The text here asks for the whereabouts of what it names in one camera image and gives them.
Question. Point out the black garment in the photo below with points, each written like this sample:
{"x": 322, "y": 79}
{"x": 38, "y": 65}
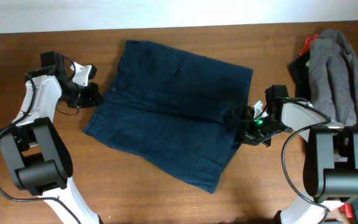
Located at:
{"x": 299, "y": 73}

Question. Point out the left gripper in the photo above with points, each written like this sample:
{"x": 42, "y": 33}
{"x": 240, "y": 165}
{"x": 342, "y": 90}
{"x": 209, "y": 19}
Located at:
{"x": 92, "y": 99}

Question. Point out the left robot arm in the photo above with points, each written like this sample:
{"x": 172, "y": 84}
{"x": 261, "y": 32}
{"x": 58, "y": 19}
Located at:
{"x": 36, "y": 156}

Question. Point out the navy blue shorts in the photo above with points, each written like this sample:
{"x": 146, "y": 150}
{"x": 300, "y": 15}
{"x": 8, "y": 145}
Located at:
{"x": 175, "y": 110}

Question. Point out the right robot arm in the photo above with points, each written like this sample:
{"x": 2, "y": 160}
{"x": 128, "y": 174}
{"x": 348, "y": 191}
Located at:
{"x": 330, "y": 170}

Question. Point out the red garment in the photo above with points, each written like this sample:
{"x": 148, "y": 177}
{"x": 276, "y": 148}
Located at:
{"x": 307, "y": 44}

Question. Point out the grey garment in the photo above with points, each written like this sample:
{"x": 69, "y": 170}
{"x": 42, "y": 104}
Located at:
{"x": 333, "y": 77}

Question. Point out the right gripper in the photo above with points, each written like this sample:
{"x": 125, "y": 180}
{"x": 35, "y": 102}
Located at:
{"x": 249, "y": 137}

